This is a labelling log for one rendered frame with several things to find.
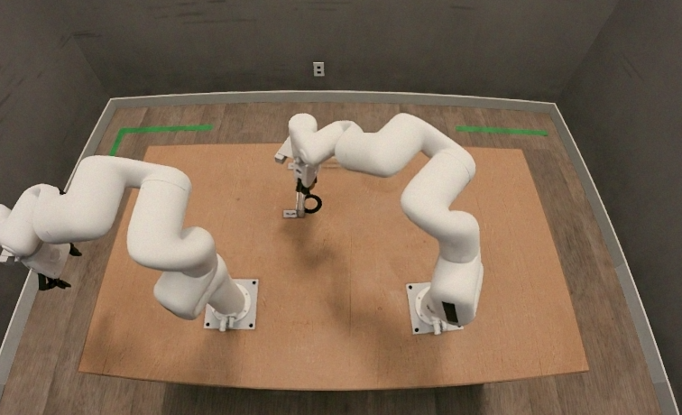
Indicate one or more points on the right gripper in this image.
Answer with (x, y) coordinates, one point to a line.
(304, 175)

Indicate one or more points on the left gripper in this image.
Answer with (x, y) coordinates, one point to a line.
(49, 261)

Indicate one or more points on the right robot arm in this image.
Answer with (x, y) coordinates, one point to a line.
(455, 287)

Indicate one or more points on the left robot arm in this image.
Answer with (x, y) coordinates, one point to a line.
(187, 257)

